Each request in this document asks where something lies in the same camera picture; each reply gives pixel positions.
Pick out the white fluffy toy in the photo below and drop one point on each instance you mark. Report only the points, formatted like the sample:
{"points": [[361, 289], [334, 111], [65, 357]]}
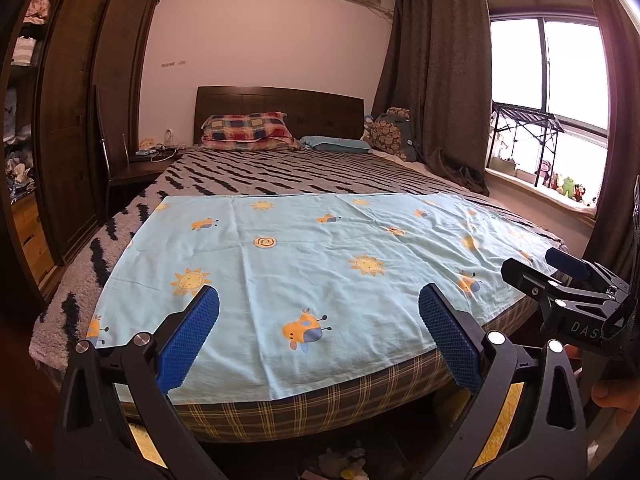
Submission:
{"points": [[332, 457]]}

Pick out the grey black striped blanket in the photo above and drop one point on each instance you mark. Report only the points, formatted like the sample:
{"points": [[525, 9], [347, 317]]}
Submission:
{"points": [[300, 170]]}

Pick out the light blue printed sheet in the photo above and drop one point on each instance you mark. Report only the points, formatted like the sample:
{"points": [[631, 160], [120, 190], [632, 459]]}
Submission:
{"points": [[300, 270]]}

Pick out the purple monkey plush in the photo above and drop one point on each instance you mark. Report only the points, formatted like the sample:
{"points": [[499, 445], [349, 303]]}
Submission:
{"points": [[545, 172]]}

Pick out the dark chair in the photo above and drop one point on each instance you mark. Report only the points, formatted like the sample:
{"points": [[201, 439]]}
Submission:
{"points": [[130, 172]]}

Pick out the brown curtain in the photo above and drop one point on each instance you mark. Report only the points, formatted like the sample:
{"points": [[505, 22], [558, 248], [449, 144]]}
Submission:
{"points": [[435, 85], [615, 160]]}

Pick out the dark wooden wardrobe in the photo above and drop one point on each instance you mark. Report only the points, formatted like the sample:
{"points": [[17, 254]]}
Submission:
{"points": [[75, 110]]}

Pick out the plaid pillow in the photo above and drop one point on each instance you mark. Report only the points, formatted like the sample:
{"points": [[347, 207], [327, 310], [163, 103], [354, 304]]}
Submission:
{"points": [[245, 130]]}

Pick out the green frog plush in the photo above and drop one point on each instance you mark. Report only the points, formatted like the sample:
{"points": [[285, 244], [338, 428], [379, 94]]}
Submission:
{"points": [[568, 186]]}

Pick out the white wall charger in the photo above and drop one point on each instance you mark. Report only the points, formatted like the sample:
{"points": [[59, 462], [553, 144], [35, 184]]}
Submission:
{"points": [[170, 136]]}

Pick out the window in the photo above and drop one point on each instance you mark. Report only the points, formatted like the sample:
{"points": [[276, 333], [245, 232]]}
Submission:
{"points": [[570, 70]]}

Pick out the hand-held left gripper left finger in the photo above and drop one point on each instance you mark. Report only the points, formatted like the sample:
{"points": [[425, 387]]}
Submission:
{"points": [[192, 340]]}

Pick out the light blue pillow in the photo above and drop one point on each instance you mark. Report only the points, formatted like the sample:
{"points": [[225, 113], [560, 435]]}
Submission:
{"points": [[335, 144]]}

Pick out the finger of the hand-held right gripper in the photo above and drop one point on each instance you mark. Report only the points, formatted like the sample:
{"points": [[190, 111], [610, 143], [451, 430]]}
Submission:
{"points": [[565, 260], [520, 272]]}

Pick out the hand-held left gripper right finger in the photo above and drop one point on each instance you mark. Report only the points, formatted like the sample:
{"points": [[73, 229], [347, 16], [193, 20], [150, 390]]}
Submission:
{"points": [[447, 340]]}

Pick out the black metal rack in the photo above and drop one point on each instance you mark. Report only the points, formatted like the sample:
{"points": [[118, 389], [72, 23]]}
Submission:
{"points": [[525, 120]]}

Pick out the pink clothes pile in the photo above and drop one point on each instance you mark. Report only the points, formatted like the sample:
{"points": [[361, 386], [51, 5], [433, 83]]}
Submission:
{"points": [[37, 7]]}

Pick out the brown patterned cushion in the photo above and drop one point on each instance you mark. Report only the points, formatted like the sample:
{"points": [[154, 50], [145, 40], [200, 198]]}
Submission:
{"points": [[387, 132]]}

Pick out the mixed clothes pile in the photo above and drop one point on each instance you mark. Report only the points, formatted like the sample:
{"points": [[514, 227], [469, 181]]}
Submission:
{"points": [[20, 170]]}

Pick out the white folded clothes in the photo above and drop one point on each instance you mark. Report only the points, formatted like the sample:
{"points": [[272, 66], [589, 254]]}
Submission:
{"points": [[22, 50]]}

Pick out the dark wooden headboard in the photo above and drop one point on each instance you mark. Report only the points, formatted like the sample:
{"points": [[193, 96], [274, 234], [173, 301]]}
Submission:
{"points": [[325, 110]]}

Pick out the blue folded clothes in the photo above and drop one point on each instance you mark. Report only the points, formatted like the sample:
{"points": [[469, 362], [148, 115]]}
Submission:
{"points": [[17, 115]]}

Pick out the small white box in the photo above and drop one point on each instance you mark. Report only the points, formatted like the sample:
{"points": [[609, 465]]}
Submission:
{"points": [[502, 165]]}

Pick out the small red plush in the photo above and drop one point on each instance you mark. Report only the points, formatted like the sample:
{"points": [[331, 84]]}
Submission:
{"points": [[580, 192]]}

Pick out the plaid mattress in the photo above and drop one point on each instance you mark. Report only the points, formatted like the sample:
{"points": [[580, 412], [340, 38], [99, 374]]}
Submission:
{"points": [[300, 410]]}

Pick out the person's right hand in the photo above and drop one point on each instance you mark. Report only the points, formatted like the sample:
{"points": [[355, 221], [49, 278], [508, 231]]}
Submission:
{"points": [[615, 395]]}

